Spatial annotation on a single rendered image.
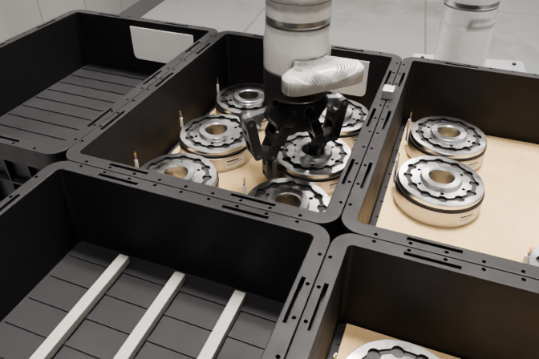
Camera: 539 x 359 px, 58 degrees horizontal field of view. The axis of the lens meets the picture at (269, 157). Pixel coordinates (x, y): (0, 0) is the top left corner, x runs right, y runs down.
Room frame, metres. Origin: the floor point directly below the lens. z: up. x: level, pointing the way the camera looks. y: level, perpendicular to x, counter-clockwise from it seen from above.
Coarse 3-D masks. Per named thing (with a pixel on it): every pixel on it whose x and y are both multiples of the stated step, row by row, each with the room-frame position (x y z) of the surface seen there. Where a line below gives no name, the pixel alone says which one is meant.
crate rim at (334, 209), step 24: (336, 48) 0.71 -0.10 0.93; (168, 72) 0.63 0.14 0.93; (144, 96) 0.56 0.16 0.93; (120, 120) 0.50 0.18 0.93; (360, 144) 0.44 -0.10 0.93; (120, 168) 0.40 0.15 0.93; (216, 192) 0.36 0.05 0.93; (336, 192) 0.36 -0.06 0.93; (312, 216) 0.33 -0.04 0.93; (336, 216) 0.33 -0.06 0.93
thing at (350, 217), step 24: (408, 72) 0.63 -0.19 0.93; (480, 72) 0.63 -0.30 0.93; (504, 72) 0.63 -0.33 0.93; (384, 120) 0.50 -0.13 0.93; (360, 168) 0.40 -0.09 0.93; (360, 192) 0.36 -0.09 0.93; (384, 240) 0.30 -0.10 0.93; (408, 240) 0.30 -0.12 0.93; (432, 240) 0.30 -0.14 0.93; (480, 264) 0.27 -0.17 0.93; (504, 264) 0.27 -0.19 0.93; (528, 264) 0.27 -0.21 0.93
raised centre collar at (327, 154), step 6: (300, 144) 0.54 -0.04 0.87; (306, 144) 0.54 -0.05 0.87; (294, 150) 0.53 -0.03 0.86; (300, 150) 0.53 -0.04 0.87; (324, 150) 0.53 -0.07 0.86; (330, 150) 0.53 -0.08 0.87; (300, 156) 0.51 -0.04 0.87; (306, 156) 0.51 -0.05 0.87; (312, 156) 0.51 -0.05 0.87; (318, 156) 0.51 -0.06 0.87; (324, 156) 0.51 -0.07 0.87; (330, 156) 0.52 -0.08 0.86; (312, 162) 0.51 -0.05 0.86; (318, 162) 0.51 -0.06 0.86
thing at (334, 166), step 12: (288, 144) 0.55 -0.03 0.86; (336, 144) 0.55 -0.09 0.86; (288, 156) 0.52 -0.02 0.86; (336, 156) 0.52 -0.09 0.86; (348, 156) 0.52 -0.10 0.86; (288, 168) 0.49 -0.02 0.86; (300, 168) 0.49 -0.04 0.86; (312, 168) 0.50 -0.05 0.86; (324, 168) 0.50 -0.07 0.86; (336, 168) 0.49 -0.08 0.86
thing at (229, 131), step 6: (216, 120) 0.60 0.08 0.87; (222, 120) 0.60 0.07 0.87; (204, 126) 0.59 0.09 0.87; (210, 126) 0.59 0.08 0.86; (216, 126) 0.59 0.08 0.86; (222, 126) 0.59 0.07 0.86; (228, 126) 0.59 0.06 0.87; (198, 132) 0.58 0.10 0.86; (204, 132) 0.57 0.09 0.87; (228, 132) 0.57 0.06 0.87; (204, 138) 0.56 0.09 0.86; (210, 138) 0.56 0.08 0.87; (216, 138) 0.56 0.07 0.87; (222, 138) 0.56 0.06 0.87; (228, 138) 0.56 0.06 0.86
